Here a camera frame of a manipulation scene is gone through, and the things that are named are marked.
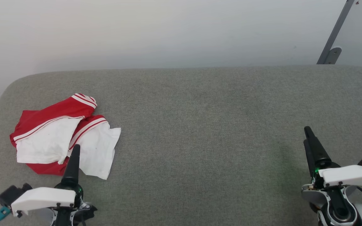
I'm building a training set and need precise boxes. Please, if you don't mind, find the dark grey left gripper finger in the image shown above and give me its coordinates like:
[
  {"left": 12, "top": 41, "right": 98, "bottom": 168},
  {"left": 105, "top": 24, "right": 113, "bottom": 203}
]
[{"left": 62, "top": 144, "right": 81, "bottom": 186}]

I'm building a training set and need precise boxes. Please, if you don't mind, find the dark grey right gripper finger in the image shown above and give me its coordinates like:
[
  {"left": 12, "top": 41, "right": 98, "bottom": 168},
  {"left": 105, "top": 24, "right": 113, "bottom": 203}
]
[
  {"left": 303, "top": 140, "right": 317, "bottom": 179},
  {"left": 304, "top": 126, "right": 332, "bottom": 169}
]

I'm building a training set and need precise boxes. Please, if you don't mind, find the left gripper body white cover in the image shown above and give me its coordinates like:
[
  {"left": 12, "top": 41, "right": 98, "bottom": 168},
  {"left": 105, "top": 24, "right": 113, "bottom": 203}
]
[{"left": 11, "top": 182, "right": 85, "bottom": 218}]

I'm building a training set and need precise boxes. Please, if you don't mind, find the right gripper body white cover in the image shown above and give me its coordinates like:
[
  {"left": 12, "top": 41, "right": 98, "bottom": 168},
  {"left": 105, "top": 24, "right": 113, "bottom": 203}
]
[{"left": 311, "top": 161, "right": 362, "bottom": 189}]

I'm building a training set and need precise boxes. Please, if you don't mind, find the red and white shirt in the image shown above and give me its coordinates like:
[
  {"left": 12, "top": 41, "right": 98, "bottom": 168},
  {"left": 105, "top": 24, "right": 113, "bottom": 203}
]
[{"left": 10, "top": 93, "right": 122, "bottom": 180}]

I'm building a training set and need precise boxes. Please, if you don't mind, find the grey fabric sofa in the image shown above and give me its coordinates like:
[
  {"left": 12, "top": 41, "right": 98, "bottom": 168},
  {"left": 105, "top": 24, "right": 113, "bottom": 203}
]
[{"left": 0, "top": 64, "right": 362, "bottom": 226}]

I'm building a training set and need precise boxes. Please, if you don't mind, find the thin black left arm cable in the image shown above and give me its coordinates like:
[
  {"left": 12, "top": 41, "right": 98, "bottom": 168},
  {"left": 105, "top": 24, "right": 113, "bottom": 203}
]
[{"left": 74, "top": 203, "right": 98, "bottom": 226}]

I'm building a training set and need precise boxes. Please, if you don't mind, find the grey metal pole with bracket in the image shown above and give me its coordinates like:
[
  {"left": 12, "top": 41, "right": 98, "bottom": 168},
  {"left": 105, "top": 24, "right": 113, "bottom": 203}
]
[{"left": 317, "top": 0, "right": 356, "bottom": 65}]

